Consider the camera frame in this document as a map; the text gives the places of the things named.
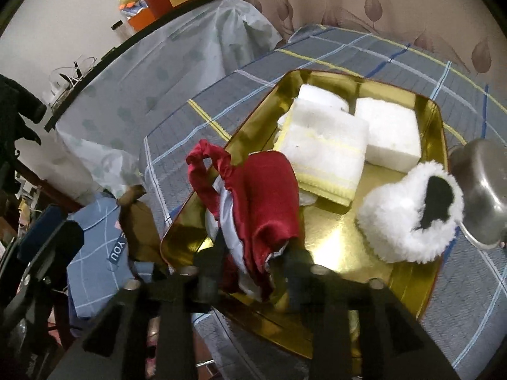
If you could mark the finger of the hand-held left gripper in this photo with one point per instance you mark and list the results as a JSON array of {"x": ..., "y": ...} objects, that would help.
[
  {"x": 43, "y": 225},
  {"x": 59, "y": 245}
]

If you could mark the beige leaf print curtain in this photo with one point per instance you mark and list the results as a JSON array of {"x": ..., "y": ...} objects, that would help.
[{"x": 396, "y": 0}]

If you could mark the dark wooden desk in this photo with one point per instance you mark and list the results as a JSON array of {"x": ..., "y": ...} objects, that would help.
[{"x": 79, "y": 89}]

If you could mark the white foam block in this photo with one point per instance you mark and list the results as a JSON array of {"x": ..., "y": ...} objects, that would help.
[{"x": 388, "y": 130}]

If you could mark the small clear bottle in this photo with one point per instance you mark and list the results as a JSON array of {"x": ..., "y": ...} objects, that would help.
[{"x": 117, "y": 27}]

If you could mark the white fluffy slipper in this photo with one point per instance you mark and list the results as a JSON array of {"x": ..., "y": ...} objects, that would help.
[{"x": 396, "y": 221}]

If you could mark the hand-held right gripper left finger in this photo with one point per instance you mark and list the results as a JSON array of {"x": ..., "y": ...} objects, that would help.
[{"x": 208, "y": 277}]

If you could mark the small orange box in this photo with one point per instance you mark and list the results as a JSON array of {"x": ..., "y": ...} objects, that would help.
[{"x": 140, "y": 19}]

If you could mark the red tin box gold interior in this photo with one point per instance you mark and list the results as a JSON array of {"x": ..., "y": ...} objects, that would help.
[{"x": 336, "y": 245}]

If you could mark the white towel yellow trim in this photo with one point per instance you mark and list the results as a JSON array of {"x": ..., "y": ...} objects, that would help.
[{"x": 324, "y": 146}]

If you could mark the blue plaid cushion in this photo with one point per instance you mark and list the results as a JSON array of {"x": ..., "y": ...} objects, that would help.
[{"x": 91, "y": 237}]

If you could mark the stainless steel bowl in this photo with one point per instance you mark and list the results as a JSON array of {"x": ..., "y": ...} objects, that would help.
[{"x": 483, "y": 190}]

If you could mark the red and white garment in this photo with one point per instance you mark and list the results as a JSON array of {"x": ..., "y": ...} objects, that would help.
[{"x": 265, "y": 206}]

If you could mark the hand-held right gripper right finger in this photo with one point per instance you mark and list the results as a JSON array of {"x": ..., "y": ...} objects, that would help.
[{"x": 297, "y": 281}]

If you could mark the brown cloth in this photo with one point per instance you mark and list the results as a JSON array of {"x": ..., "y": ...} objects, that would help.
[{"x": 136, "y": 217}]

